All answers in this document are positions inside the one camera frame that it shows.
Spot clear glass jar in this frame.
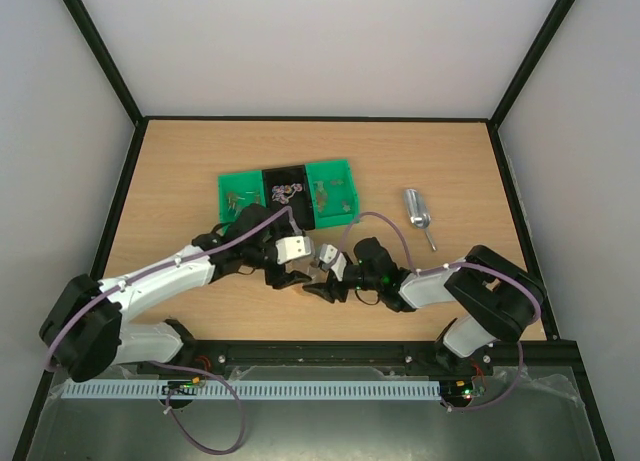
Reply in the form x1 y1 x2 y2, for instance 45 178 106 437
296 258 325 283

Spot metal scoop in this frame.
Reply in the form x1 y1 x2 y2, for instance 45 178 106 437
403 188 437 252

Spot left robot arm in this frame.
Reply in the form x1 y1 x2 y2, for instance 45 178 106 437
39 204 314 382

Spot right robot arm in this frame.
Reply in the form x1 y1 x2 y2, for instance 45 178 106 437
303 237 545 373

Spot green bin with gummy candies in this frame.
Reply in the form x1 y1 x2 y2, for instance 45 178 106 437
305 159 360 229

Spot translucent stick candies pile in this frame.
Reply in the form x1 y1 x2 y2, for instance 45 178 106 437
225 191 263 214

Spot green bin with wrapped candies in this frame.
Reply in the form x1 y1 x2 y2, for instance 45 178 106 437
217 170 265 223

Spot black bin with lollipops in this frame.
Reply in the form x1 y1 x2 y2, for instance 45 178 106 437
262 165 316 231

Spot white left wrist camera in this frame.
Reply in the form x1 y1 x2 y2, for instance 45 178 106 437
275 235 315 265

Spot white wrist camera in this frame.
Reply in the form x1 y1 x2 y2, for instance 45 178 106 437
275 235 315 265
314 244 353 281

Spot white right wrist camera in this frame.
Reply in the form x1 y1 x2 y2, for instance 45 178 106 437
314 244 353 281

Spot black aluminium frame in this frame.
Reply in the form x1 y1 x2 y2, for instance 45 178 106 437
9 0 616 461

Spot slotted grey cable duct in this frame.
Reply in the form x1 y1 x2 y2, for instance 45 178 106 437
60 379 441 401

